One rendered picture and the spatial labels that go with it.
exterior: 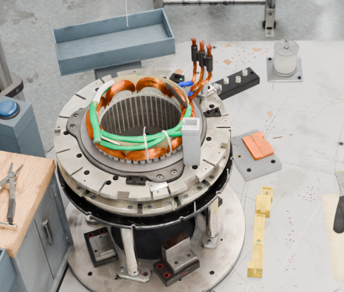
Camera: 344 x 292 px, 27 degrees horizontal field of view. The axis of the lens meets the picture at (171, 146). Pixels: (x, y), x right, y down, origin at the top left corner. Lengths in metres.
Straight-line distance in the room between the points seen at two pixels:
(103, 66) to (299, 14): 1.90
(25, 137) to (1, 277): 0.37
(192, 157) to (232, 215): 0.34
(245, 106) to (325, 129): 0.20
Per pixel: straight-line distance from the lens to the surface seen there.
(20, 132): 1.48
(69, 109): 1.37
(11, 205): 1.24
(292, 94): 1.83
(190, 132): 1.19
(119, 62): 1.55
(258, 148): 1.67
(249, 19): 3.30
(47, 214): 1.38
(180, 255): 1.45
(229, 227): 1.53
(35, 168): 1.32
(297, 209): 1.59
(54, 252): 1.45
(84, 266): 1.50
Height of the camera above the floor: 2.05
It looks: 48 degrees down
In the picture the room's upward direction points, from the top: 4 degrees counter-clockwise
